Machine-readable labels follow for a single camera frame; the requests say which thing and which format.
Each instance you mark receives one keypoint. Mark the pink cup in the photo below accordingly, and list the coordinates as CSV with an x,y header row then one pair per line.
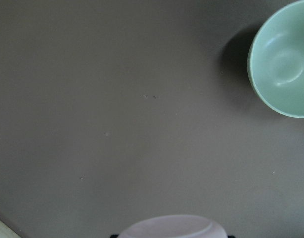
x,y
175,226

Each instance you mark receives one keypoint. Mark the wooden stand base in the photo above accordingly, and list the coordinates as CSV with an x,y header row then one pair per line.
x,y
7,232

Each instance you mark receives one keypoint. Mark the green bowl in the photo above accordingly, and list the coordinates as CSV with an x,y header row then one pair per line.
x,y
275,62

